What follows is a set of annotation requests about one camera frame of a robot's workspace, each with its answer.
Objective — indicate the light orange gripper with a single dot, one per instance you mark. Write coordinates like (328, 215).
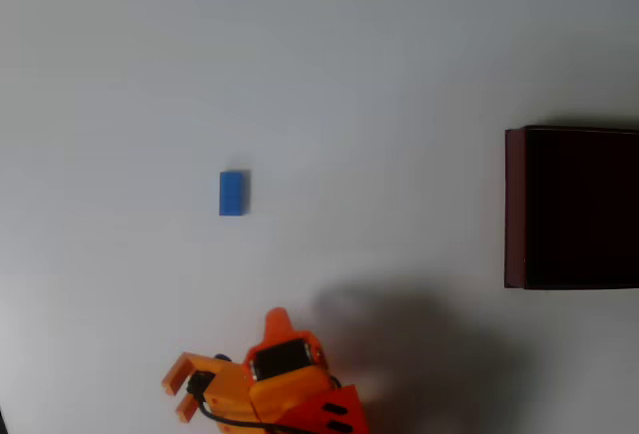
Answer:
(280, 360)

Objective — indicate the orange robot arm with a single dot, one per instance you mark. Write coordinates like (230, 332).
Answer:
(357, 401)

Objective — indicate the blue rectangular block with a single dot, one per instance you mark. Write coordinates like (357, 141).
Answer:
(233, 193)

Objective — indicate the dark red box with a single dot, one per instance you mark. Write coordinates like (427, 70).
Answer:
(579, 209)

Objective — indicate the light orange forked camera mount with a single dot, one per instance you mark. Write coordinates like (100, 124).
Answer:
(227, 379)

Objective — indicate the small black camera module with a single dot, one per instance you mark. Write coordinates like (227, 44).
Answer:
(200, 384)

